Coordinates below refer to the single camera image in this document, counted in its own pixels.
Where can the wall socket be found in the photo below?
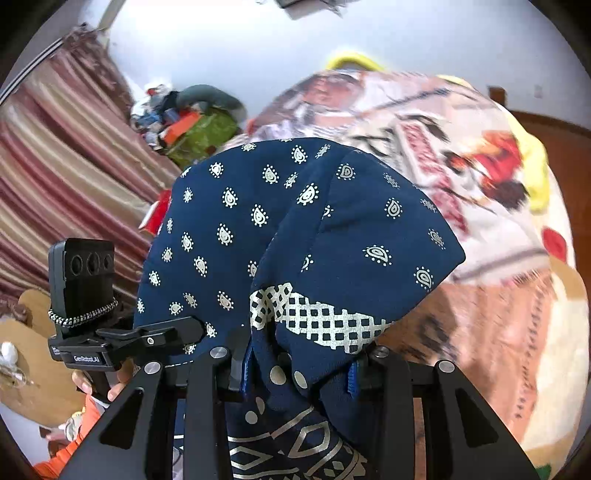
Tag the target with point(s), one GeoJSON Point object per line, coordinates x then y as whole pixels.
{"type": "Point", "coordinates": [538, 91]}

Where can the orange cloth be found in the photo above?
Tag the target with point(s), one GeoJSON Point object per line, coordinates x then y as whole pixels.
{"type": "Point", "coordinates": [182, 128]}

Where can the red cloth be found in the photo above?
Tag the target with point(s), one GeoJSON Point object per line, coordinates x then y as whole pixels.
{"type": "Point", "coordinates": [156, 214]}

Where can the dark wall fixture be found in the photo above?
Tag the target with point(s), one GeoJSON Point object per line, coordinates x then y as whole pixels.
{"type": "Point", "coordinates": [309, 5]}

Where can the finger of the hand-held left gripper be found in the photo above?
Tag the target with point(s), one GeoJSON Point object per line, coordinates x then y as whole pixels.
{"type": "Point", "coordinates": [161, 334]}

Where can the pile of mixed clutter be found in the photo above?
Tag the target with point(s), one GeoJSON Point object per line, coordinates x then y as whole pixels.
{"type": "Point", "coordinates": [152, 113]}

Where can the person's left hand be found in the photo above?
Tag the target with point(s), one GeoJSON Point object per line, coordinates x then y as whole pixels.
{"type": "Point", "coordinates": [122, 383]}

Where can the round wooden table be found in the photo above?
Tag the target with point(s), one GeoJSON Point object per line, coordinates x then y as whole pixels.
{"type": "Point", "coordinates": [37, 369]}

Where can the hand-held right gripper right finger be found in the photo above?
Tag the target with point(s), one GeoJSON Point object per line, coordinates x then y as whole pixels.
{"type": "Point", "coordinates": [353, 379]}

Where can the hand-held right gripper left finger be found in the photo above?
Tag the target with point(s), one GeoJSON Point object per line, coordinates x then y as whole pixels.
{"type": "Point", "coordinates": [247, 367]}

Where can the white curtain rail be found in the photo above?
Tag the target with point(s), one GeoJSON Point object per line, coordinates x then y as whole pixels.
{"type": "Point", "coordinates": [51, 50]}

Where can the yellow pillow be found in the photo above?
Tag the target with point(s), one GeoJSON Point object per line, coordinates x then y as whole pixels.
{"type": "Point", "coordinates": [353, 61]}

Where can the striped curtain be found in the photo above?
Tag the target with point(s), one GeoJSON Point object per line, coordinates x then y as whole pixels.
{"type": "Point", "coordinates": [69, 184]}

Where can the navy patterned hoodie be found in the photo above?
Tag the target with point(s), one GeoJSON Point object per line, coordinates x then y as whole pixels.
{"type": "Point", "coordinates": [221, 207]}

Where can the green orange clothing pile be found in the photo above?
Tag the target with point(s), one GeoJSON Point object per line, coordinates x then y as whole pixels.
{"type": "Point", "coordinates": [203, 138]}

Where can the grey cloth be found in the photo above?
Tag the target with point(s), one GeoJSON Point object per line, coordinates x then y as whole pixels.
{"type": "Point", "coordinates": [207, 97]}

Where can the printed blanket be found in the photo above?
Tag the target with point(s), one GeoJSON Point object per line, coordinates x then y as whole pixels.
{"type": "Point", "coordinates": [485, 300]}

